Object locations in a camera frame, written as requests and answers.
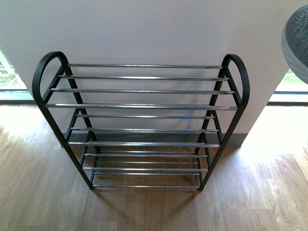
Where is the black metal shoe rack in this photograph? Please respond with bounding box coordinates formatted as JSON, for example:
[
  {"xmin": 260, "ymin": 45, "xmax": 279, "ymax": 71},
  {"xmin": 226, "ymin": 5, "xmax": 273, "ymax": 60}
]
[{"xmin": 32, "ymin": 51, "xmax": 250, "ymax": 191}]

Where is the grey knit sneaker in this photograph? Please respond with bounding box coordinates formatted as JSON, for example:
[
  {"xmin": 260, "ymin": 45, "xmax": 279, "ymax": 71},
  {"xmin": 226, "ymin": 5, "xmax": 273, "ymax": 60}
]
[{"xmin": 281, "ymin": 5, "xmax": 308, "ymax": 83}]

